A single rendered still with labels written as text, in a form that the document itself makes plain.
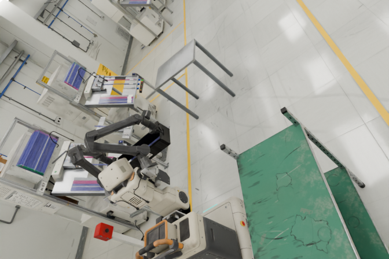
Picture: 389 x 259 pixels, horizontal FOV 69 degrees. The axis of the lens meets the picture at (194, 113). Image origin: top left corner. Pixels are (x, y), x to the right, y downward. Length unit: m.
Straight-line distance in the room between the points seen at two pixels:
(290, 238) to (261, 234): 0.15
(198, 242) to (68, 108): 3.10
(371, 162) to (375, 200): 0.29
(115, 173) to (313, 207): 1.27
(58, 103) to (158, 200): 2.69
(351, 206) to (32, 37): 5.82
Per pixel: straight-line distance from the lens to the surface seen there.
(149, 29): 7.50
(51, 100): 4.50
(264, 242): 1.51
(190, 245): 2.04
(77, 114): 4.58
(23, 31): 6.36
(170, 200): 2.26
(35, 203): 3.77
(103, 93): 4.53
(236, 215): 2.54
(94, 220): 3.97
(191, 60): 3.34
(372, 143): 2.56
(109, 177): 2.10
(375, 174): 2.45
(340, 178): 2.12
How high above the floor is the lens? 2.18
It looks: 32 degrees down
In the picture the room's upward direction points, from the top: 54 degrees counter-clockwise
